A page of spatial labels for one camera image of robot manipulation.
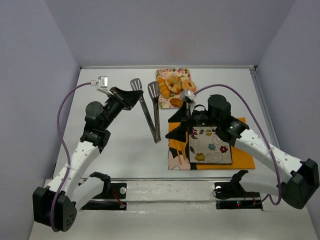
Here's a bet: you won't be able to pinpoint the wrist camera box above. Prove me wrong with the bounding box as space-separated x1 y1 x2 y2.
181 89 196 105
90 76 110 95

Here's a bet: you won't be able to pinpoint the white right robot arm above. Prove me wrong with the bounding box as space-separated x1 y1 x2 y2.
165 94 320 209

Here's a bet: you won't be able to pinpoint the wooden chopstick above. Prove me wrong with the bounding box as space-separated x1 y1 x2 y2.
174 141 186 165

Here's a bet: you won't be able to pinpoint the floral rectangular tray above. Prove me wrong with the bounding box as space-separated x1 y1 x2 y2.
155 68 197 109

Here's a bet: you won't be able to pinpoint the orange cloth placemat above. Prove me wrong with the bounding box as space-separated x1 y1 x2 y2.
167 116 256 171

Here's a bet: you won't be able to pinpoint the twisted pretzel bread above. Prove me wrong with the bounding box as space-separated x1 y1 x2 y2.
165 75 182 94

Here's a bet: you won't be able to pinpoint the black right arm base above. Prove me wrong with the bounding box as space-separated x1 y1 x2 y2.
212 181 263 210

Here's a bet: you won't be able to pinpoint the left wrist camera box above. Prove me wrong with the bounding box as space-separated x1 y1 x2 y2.
90 76 110 95

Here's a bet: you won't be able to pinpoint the brown fried pastry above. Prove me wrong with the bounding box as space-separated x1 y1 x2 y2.
169 98 184 108

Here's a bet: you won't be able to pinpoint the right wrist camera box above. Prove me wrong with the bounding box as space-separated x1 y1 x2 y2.
181 89 196 105

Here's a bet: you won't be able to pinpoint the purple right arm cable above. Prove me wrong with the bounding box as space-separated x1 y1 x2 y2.
194 84 283 206

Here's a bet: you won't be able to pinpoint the stainless steel serving tongs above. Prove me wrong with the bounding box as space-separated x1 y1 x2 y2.
129 78 162 144

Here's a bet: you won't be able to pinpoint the square flower-patterned plate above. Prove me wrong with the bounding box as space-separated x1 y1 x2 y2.
189 126 233 165

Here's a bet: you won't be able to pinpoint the glazed ring donut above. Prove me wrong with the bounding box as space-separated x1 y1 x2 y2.
181 80 197 92

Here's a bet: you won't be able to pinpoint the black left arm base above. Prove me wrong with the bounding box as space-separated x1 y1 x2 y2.
81 182 127 211

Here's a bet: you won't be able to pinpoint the striped croissant bread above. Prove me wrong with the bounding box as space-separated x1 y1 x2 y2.
157 77 170 99

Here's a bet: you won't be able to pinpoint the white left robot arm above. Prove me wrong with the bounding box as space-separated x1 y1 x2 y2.
32 87 143 232

